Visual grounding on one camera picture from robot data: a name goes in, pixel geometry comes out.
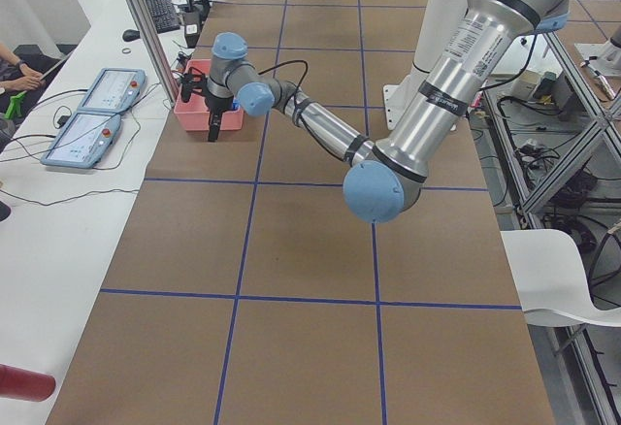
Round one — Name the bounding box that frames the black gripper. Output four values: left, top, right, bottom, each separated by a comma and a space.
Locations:
205, 94, 233, 143

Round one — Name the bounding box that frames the black keyboard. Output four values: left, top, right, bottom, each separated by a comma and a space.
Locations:
145, 0, 180, 33

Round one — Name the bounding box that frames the white chair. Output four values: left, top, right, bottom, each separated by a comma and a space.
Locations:
501, 229, 620, 328

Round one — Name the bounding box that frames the upper teach pendant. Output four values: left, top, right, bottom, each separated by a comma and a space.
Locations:
78, 68, 146, 114

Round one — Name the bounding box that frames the pink plastic box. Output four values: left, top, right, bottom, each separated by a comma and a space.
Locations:
174, 59, 245, 132

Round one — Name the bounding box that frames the teach pendant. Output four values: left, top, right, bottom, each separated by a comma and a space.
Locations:
78, 68, 146, 114
40, 112, 121, 169

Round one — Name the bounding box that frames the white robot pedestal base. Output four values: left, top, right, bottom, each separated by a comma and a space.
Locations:
382, 0, 467, 130

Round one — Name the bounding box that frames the black computer mouse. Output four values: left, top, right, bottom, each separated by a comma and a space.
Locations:
121, 29, 141, 43

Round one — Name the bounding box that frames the aluminium frame post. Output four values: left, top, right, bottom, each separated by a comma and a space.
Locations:
125, 0, 179, 105

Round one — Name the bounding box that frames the red bottle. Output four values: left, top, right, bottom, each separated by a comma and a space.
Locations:
0, 364, 56, 402

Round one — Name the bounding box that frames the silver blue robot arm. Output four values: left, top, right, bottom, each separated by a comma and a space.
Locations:
204, 0, 569, 223

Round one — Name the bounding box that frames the lower teach pendant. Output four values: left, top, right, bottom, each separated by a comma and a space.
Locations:
40, 112, 121, 169

